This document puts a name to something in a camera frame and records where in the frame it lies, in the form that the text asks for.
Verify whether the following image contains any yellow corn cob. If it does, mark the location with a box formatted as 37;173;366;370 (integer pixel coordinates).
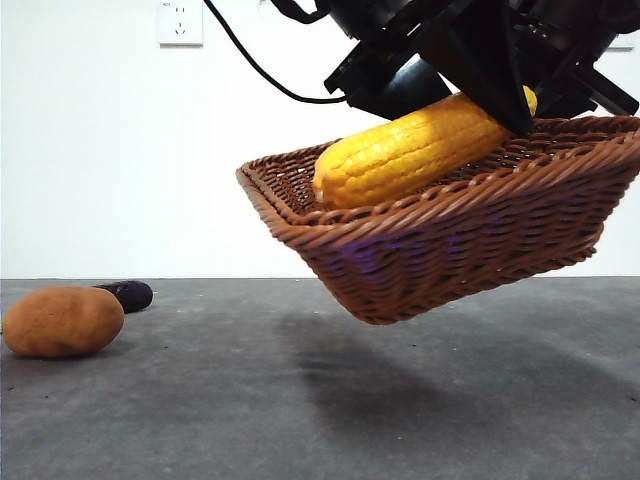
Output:
312;85;539;211

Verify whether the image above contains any brown wicker basket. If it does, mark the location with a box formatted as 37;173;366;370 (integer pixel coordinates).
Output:
235;115;640;326

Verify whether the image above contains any purple eggplant with green stem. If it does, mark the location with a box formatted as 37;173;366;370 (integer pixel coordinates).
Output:
92;280;154;315

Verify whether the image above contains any brown potato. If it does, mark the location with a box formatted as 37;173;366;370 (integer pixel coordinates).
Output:
2;285;125;358

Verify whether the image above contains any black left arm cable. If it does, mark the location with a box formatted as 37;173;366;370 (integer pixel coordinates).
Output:
202;0;349;105

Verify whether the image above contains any white wall socket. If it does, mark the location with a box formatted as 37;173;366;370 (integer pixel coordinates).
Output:
158;0;205;49

